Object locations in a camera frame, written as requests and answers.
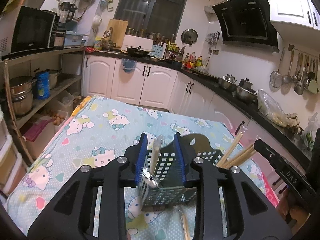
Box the chopstick pair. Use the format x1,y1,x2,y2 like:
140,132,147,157
149,135,164,174
178,209,190,240
216,128,256,169

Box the dark kitchen window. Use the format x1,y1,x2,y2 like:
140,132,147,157
114,0,186,39

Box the right hand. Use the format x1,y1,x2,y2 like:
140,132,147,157
276,188,309,230

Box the black countertop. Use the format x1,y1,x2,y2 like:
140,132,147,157
85,49,312,165

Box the plastic drawer tower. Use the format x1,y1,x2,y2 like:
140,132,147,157
0,111,27,196

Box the plastic bag of food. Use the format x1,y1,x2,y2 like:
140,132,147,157
257,89,287,128

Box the green plastic utensil caddy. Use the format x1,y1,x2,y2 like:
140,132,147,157
135,133,223,210

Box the hello kitty tablecloth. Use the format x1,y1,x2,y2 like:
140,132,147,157
6,95,266,240

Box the hanging ladle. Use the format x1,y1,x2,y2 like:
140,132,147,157
282,50,295,84

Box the hanging strainer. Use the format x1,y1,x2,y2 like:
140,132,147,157
270,48,285,89

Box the steel pot on counter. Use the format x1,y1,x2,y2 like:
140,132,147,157
218,74,258,103

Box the wooden shelf rack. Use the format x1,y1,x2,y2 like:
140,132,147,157
1,47,85,164

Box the stacked steel pots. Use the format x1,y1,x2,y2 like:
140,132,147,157
9,76,37,116

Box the blue canister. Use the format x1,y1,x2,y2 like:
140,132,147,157
35,70,50,100

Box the white lower cabinets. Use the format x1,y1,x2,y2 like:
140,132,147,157
81,55,311,188

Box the oil bottles group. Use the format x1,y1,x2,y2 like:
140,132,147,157
182,51,203,69

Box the black range hood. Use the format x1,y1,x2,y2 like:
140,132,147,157
213,0,279,53

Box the black wok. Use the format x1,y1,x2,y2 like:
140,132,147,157
126,46,152,58

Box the white upper cabinet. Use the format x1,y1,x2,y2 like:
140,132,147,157
270,0,319,40

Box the hanging pot lid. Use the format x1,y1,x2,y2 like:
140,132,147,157
181,29,198,46

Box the blue knife block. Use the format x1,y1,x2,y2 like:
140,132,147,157
149,44,165,59

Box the black microwave oven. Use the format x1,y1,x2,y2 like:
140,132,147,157
1,5,60,58

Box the wooden cutting board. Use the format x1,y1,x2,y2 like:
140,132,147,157
106,19,129,49

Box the blender jug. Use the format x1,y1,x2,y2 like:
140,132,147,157
59,2,77,24

